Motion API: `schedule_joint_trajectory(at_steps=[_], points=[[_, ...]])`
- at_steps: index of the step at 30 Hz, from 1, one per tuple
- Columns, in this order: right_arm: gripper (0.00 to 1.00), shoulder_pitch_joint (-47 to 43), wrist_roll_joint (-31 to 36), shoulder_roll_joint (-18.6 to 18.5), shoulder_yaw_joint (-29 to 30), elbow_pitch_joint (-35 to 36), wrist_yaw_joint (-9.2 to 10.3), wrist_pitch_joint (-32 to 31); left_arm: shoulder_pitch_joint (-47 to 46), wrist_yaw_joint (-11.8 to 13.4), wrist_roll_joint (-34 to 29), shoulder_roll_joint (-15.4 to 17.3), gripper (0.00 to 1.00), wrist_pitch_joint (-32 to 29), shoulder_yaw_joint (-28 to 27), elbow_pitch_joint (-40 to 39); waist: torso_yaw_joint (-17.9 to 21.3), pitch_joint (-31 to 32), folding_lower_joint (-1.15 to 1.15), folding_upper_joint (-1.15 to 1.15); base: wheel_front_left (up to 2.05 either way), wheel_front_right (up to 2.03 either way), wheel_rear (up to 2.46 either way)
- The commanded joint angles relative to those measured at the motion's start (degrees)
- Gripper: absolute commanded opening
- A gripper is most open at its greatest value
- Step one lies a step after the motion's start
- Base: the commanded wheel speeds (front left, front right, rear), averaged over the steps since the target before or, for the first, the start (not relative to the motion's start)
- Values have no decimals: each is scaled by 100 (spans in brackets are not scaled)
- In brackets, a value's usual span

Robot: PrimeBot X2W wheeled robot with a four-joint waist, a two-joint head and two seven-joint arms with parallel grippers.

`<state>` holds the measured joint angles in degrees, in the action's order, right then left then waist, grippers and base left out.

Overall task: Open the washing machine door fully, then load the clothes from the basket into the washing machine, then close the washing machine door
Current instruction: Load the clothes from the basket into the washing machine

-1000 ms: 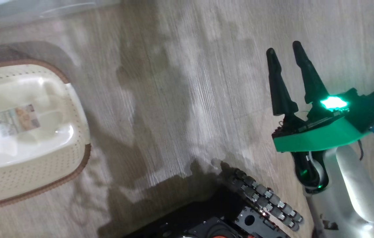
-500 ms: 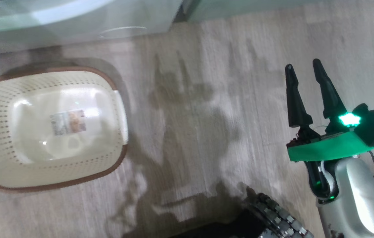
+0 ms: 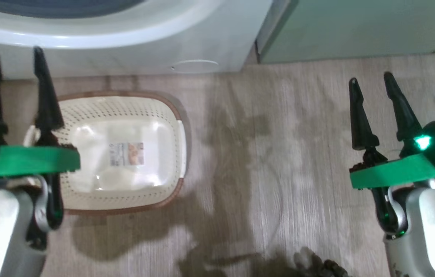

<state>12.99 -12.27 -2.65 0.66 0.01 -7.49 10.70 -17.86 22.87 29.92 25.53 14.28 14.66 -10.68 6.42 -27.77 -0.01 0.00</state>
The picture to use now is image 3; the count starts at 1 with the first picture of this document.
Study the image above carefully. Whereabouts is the large pale green cabinet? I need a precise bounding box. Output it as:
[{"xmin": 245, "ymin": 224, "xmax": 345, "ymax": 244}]
[{"xmin": 257, "ymin": 0, "xmax": 435, "ymax": 64}]

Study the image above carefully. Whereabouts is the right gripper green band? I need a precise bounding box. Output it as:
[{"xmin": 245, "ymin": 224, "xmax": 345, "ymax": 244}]
[{"xmin": 348, "ymin": 72, "xmax": 435, "ymax": 190}]

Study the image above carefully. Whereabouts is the printed label inside basket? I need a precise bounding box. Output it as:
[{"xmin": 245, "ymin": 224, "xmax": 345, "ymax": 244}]
[{"xmin": 109, "ymin": 142, "xmax": 145, "ymax": 167}]

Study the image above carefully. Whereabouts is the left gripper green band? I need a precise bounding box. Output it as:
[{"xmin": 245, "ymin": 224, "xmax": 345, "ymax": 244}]
[{"xmin": 0, "ymin": 47, "xmax": 81, "ymax": 179}]

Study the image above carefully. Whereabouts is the dark lumpy object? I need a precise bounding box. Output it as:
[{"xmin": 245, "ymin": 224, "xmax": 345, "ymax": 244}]
[{"xmin": 293, "ymin": 247, "xmax": 349, "ymax": 277}]

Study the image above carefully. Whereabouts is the round white filter cover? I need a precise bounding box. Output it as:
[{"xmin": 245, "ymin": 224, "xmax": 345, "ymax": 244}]
[{"xmin": 170, "ymin": 59, "xmax": 220, "ymax": 74}]

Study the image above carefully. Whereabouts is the cream perforated laundry basket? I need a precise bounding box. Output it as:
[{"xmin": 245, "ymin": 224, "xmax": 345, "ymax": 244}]
[{"xmin": 23, "ymin": 91, "xmax": 187, "ymax": 215}]

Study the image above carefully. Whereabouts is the white front-load washing machine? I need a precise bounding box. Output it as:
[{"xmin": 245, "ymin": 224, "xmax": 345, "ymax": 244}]
[{"xmin": 0, "ymin": 0, "xmax": 274, "ymax": 80}]

